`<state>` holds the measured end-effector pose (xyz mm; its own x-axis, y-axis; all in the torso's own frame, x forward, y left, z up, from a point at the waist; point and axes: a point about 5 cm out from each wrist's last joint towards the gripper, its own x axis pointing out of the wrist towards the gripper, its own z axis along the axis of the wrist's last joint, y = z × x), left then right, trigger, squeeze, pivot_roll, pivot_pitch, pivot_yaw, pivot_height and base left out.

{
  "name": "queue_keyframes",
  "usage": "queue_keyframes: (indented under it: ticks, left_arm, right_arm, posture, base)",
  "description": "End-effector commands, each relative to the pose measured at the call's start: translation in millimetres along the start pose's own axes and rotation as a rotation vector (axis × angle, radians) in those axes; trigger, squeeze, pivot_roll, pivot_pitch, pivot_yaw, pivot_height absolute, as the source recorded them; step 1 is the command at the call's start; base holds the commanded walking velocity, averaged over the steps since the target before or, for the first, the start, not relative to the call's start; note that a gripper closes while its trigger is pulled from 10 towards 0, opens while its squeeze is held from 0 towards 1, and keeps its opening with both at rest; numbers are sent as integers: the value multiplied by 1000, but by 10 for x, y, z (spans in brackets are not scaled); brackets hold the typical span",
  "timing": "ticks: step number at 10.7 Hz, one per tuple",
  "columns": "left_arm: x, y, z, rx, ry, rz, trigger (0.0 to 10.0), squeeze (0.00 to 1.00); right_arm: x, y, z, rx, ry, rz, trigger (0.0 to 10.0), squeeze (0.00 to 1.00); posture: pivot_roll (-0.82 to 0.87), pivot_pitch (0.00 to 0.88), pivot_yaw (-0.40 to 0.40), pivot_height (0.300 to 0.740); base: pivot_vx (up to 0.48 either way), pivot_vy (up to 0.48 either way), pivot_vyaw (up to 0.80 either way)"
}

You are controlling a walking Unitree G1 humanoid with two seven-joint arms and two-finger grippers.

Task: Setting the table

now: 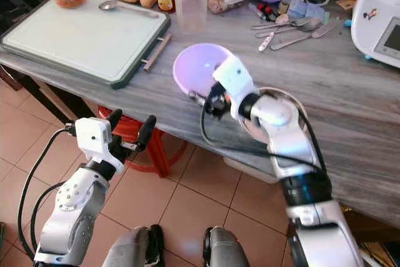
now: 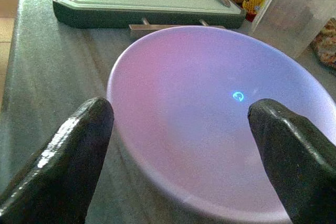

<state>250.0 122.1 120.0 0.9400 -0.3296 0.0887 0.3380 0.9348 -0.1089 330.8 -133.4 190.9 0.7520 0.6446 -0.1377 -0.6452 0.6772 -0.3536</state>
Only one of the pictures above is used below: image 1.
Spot purple plastic plate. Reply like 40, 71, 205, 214
172, 43, 233, 98

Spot red plastic stool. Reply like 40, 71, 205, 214
97, 105, 189, 178

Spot clear glass plate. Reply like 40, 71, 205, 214
242, 86, 311, 144

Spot tall clear plastic cup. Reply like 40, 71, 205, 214
172, 0, 211, 34

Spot white tray with green rim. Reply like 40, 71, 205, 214
1, 0, 173, 89

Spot steel fork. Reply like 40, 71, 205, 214
270, 23, 334, 51

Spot grey left robot leg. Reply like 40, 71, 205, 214
101, 224, 166, 267

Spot grey robot leg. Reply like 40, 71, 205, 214
201, 226, 252, 267
101, 224, 166, 267

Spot steel spoon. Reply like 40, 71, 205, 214
98, 0, 161, 18
251, 17, 324, 33

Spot blue packet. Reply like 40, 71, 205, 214
287, 0, 326, 21

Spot grey right robot leg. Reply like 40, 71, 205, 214
201, 226, 252, 267

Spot white kitchen appliance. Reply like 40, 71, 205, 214
350, 0, 400, 69

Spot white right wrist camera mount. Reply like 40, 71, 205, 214
212, 54, 257, 103

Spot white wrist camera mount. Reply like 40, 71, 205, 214
74, 116, 114, 159
212, 54, 257, 103

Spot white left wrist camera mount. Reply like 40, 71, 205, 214
74, 116, 114, 159

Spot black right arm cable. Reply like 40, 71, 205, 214
201, 97, 329, 171

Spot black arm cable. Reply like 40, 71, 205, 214
17, 127, 78, 260
201, 97, 329, 171

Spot white-handled utensil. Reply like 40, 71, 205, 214
258, 31, 277, 53

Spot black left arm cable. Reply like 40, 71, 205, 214
17, 127, 78, 260

